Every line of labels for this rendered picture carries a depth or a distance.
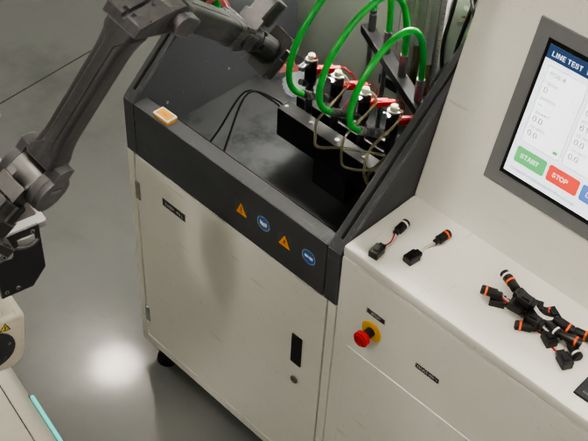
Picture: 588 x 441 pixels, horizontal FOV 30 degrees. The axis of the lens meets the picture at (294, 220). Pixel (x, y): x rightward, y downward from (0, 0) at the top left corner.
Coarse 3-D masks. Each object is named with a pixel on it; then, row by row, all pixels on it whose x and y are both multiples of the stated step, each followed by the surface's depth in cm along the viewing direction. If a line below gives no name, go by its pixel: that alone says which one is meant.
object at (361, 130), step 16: (400, 32) 214; (416, 32) 217; (384, 48) 212; (368, 64) 212; (416, 80) 230; (352, 96) 214; (416, 96) 233; (352, 112) 216; (352, 128) 219; (368, 128) 225
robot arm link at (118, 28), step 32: (128, 0) 174; (160, 0) 177; (128, 32) 173; (160, 32) 179; (96, 64) 178; (64, 96) 182; (96, 96) 181; (64, 128) 184; (64, 160) 189; (32, 192) 189; (64, 192) 195
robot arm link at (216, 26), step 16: (192, 0) 189; (176, 16) 178; (192, 16) 182; (208, 16) 194; (224, 16) 203; (240, 16) 217; (176, 32) 179; (192, 32) 194; (208, 32) 200; (224, 32) 206; (240, 32) 211; (240, 48) 217
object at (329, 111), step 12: (372, 0) 216; (384, 0) 218; (396, 0) 222; (360, 12) 215; (408, 12) 227; (348, 24) 215; (408, 24) 229; (408, 36) 232; (336, 48) 215; (408, 48) 235; (324, 72) 216; (324, 108) 223; (336, 108) 227
